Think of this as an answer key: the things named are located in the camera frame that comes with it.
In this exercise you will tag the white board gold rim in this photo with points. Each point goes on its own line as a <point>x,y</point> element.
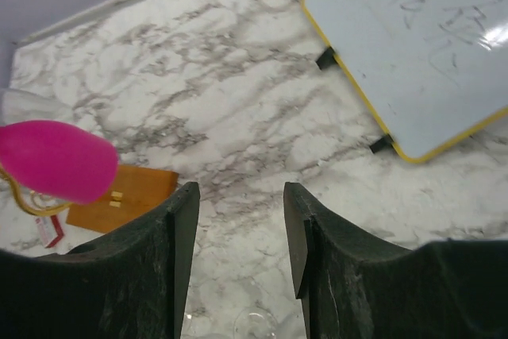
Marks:
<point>432,72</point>

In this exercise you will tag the pink plastic wine glass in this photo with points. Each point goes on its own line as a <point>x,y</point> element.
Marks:
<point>58,159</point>

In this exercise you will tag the clear wine glass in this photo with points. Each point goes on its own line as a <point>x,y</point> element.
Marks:
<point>254,323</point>
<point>19,105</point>

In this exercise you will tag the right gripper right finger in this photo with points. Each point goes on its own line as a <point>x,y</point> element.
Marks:
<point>352,284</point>

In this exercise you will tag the gold wire glass rack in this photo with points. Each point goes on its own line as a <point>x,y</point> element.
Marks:
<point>135,191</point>

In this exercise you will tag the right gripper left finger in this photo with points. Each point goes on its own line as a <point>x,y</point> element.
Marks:
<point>129,283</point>

